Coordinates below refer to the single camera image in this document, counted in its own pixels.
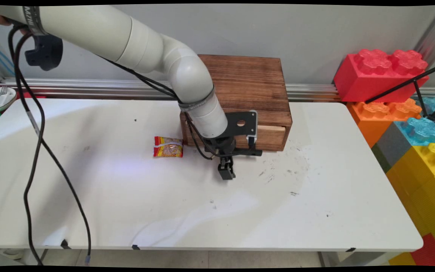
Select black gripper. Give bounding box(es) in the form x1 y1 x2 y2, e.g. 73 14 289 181
204 135 238 181

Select black clamp device on arm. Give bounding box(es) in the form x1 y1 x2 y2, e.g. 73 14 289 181
24 33 64 72

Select wooden drawer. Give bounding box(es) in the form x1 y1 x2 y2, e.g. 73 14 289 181
246 124 287 151

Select red yellow snack packet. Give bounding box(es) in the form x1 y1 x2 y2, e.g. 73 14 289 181
153 136 184 158

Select brown wooden drawer cabinet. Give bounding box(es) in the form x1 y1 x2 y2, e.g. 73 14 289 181
180 54 293 152

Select big orange toy brick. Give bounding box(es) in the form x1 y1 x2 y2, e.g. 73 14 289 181
346 99 423 148

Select big grey toy brick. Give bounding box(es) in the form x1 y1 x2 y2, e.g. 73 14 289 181
371 122 415 173

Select big red toy brick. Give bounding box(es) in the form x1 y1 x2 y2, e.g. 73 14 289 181
333 49 430 103

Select big yellow toy brick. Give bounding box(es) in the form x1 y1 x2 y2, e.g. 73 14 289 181
385 142 435 266

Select big light blue toy brick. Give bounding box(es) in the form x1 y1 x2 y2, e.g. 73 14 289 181
394 96 435 147

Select black tripod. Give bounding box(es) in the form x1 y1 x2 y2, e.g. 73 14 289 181
364 60 435 124

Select small red toy brick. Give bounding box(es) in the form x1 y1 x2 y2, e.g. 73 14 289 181
410 233 435 267

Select white plate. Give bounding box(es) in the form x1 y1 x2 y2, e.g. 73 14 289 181
0 86 17 115

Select black bar drawer handle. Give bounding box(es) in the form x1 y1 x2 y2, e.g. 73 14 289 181
236 148 263 157

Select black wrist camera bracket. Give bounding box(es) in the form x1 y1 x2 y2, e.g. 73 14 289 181
225 110 258 139

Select grey strap with print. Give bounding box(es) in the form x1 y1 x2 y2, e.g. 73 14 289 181
177 88 216 113
22 6 48 37

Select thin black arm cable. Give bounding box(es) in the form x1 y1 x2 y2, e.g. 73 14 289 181
99 56 215 161

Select aluminium rail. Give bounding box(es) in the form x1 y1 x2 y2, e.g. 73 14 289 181
0 77 435 102

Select thick black hanging cable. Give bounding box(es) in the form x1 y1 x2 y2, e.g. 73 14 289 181
8 25 92 266

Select aluminium post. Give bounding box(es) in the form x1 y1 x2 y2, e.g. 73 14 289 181
413 5 435 69

